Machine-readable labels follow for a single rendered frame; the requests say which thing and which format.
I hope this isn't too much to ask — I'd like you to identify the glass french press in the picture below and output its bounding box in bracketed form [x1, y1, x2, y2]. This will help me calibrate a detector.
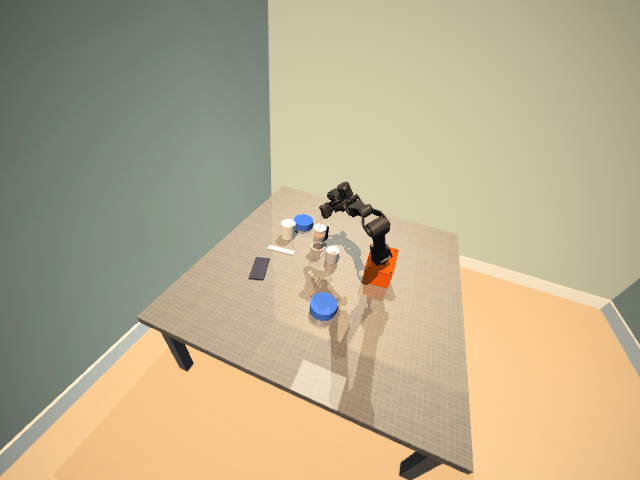
[311, 220, 329, 252]

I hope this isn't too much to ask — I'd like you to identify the grey cylinder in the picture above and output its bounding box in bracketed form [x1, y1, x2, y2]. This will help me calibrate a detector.
[325, 246, 340, 264]

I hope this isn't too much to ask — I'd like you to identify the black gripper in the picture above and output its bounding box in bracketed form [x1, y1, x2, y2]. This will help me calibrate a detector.
[319, 199, 345, 219]

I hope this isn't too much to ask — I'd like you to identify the beige cylinder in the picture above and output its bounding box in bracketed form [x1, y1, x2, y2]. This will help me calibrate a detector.
[281, 219, 295, 240]

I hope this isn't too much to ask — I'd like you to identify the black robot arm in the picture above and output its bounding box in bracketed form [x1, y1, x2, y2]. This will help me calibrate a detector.
[327, 182, 393, 266]

